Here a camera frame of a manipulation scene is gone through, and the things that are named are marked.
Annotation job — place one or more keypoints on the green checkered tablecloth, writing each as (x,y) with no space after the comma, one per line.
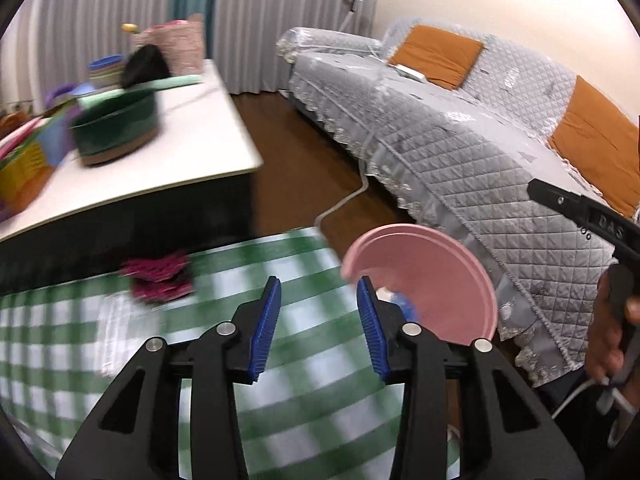
(310,385)

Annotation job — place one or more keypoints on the person's right hand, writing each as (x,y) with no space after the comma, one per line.
(600,340)

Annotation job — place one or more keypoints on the orange cushion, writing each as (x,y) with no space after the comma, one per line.
(600,135)
(435,55)

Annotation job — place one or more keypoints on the grey quilted sofa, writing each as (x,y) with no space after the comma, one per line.
(450,135)

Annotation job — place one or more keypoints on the white floor stand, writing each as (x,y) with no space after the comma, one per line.
(356,2)

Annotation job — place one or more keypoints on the pink bin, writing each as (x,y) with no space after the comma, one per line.
(430,280)

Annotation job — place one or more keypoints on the green round tin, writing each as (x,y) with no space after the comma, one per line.
(115,130)

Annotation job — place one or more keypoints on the colourful tin box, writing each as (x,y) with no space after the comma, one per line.
(25,175)

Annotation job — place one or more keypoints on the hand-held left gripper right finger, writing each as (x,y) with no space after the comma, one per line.
(372,332)

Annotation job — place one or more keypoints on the white topped dark cabinet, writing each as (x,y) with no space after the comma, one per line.
(190,125)

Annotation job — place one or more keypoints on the grey curtain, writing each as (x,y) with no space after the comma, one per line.
(250,10)

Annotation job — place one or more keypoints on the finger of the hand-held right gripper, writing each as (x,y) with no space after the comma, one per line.
(555,199)

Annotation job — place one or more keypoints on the white power strip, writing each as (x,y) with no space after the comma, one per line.
(407,71)

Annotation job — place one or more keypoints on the yellow flower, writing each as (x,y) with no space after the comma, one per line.
(129,28)

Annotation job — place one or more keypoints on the stack of coloured bowls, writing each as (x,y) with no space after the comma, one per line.
(105,71)

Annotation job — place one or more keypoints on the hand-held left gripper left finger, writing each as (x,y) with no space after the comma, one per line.
(265,327)

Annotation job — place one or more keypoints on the black hat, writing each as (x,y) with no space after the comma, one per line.
(145,65)

